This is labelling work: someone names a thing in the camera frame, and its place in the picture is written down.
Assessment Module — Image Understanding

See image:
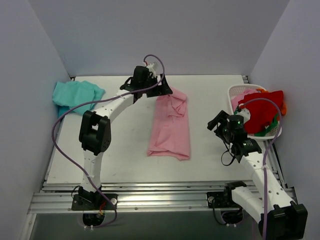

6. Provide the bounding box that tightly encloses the pink t shirt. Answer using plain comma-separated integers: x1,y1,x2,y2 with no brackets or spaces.
231,92,249,112
146,88,191,161

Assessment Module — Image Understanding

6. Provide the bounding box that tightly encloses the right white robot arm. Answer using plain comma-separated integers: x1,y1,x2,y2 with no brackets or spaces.
207,110,308,240

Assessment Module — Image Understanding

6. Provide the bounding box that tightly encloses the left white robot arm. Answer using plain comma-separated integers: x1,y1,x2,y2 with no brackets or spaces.
78,62,173,210

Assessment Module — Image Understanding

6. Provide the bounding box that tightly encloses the pink t shirt in basket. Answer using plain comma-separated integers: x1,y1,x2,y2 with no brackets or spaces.
231,92,249,112

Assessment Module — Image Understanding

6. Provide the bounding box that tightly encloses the white plastic basket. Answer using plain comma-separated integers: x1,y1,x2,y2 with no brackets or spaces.
227,84,280,142

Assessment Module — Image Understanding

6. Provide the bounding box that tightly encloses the red t shirt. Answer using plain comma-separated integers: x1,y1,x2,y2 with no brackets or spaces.
238,90,284,135

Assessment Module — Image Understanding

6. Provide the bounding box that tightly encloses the green t shirt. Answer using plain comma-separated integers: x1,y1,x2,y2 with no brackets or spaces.
254,114,279,137

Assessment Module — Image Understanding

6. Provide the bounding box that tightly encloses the orange t shirt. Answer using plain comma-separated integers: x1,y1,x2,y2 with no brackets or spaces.
257,88,287,122

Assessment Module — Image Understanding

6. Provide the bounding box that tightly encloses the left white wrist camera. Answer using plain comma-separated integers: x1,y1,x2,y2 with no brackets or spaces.
144,61,159,76

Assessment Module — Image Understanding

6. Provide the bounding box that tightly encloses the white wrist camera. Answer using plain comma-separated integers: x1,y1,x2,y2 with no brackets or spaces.
144,61,159,76
236,107,251,124

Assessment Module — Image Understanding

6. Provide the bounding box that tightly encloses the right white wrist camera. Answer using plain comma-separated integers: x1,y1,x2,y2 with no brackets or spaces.
236,107,251,124

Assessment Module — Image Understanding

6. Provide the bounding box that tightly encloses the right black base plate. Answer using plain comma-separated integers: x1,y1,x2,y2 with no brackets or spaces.
206,189,253,209

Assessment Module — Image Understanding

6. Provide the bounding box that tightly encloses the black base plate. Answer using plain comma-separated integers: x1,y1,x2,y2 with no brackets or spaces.
71,193,118,211
206,189,253,209

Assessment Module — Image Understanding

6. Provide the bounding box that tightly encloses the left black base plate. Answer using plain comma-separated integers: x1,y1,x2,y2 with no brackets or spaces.
71,193,118,211

